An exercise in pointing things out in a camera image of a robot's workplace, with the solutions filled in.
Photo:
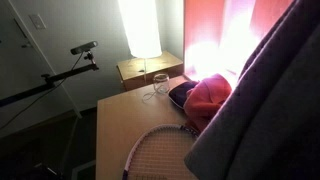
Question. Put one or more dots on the grey towel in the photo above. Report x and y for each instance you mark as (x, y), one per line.
(266, 116)

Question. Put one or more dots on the orange towel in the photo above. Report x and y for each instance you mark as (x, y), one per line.
(205, 100)

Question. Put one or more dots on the clear glass jar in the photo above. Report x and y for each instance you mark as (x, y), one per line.
(161, 83)

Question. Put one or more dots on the dark purple cap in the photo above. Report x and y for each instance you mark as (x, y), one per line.
(180, 93)

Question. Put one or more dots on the small wooden nightstand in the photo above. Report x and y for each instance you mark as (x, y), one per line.
(156, 66)

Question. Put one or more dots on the white purple tennis racket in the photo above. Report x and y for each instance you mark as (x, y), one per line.
(160, 153)

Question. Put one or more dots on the white floor lamp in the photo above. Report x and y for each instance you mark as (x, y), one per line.
(140, 26)

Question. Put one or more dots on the black camera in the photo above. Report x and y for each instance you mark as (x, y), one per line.
(83, 48)

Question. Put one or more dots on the white light switch plate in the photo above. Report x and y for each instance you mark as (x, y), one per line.
(37, 21)

